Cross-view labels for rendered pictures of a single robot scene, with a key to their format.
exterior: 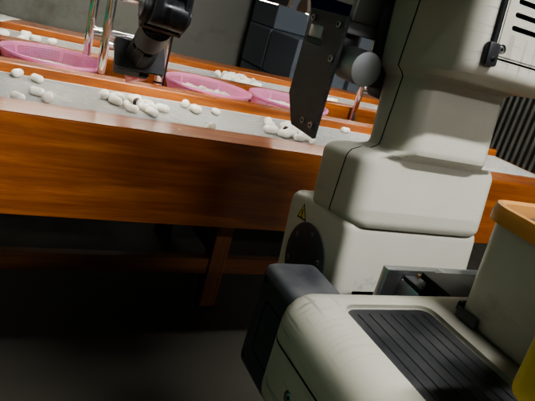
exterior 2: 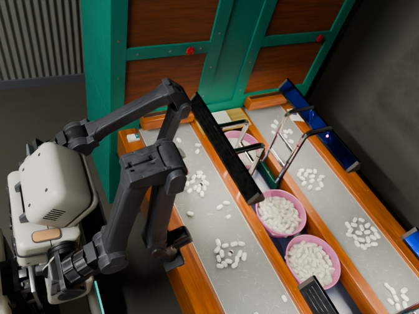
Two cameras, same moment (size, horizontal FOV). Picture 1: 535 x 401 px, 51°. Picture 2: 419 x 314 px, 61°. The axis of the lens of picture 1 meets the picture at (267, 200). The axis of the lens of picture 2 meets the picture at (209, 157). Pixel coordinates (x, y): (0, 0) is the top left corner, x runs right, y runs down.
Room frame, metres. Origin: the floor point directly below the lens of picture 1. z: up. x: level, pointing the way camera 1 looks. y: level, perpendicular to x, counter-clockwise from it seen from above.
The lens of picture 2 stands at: (1.08, -0.74, 2.21)
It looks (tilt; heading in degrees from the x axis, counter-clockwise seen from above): 48 degrees down; 80
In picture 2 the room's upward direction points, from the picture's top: 18 degrees clockwise
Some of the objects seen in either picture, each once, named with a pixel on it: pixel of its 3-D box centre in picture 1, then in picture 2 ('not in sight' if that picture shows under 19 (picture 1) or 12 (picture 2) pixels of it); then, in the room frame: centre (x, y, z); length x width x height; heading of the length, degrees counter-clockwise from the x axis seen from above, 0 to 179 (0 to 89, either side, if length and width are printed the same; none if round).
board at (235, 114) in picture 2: not in sight; (222, 120); (1.36, 0.83, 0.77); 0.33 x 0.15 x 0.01; 30
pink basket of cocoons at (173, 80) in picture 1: (205, 99); (277, 215); (1.69, 0.26, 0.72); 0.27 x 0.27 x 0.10
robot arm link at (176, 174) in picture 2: not in sight; (159, 208); (1.09, -0.24, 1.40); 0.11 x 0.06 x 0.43; 118
